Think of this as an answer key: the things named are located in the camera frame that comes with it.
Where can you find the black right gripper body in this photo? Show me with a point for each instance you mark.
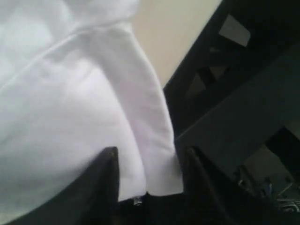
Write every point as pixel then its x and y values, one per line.
pixel 232 98

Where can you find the white t-shirt red print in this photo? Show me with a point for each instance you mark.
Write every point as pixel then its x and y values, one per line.
pixel 73 81

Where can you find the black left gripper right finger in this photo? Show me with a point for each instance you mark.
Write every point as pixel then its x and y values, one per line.
pixel 214 199

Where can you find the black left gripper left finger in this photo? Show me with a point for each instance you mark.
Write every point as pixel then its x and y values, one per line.
pixel 89 200

